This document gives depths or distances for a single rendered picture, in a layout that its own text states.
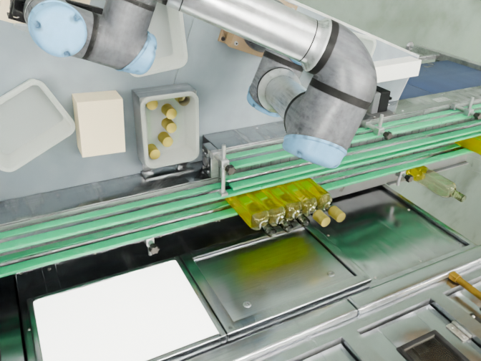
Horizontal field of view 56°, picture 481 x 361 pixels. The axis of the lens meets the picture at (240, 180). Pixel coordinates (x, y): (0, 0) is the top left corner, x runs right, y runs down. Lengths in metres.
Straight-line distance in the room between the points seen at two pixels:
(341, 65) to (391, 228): 1.00
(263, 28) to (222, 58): 0.69
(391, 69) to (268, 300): 0.98
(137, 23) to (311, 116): 0.33
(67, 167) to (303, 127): 0.82
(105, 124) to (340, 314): 0.82
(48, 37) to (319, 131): 0.45
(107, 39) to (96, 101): 0.54
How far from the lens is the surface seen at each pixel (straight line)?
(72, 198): 1.40
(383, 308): 1.37
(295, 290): 1.33
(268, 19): 0.78
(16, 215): 1.37
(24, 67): 1.32
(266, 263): 1.40
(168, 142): 1.40
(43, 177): 1.43
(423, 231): 1.74
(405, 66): 1.87
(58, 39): 0.73
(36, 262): 1.34
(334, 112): 0.81
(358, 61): 0.81
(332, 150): 0.83
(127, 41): 0.77
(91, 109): 1.29
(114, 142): 1.34
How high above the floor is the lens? 2.02
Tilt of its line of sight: 50 degrees down
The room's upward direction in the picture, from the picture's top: 135 degrees clockwise
